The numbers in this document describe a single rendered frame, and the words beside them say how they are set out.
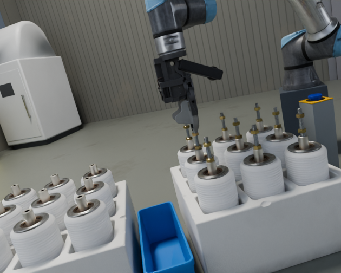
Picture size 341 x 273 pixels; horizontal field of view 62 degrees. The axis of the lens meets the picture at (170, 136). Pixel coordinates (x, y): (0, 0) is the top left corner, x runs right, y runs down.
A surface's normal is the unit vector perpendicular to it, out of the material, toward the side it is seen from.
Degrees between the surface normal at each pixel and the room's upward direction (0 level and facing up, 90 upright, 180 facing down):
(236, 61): 90
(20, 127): 90
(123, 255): 90
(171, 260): 0
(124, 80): 90
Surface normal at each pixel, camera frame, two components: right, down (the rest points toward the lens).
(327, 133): 0.14, 0.21
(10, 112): -0.32, 0.30
